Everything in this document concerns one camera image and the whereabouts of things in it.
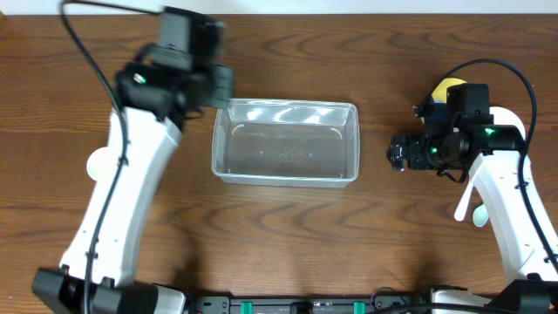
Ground yellow plastic bowl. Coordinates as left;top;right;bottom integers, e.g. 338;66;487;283
431;78;466;104

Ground white plastic bowl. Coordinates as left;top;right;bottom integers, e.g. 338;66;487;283
490;106;526;139

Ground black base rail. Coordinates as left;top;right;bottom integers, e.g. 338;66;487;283
183;292;424;314

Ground white plastic cup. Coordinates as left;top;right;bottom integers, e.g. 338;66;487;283
86;147;110;181

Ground mint green plastic spoon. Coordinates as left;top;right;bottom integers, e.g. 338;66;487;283
472;204;489;228

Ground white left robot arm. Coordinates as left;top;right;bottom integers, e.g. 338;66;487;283
31;16;233;313

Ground clear plastic container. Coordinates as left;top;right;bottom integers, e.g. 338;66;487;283
212;99;360;188

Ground pink plastic fork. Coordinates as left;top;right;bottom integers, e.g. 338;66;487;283
453;181;473;222

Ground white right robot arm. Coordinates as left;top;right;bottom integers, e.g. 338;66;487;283
386;123;557;313

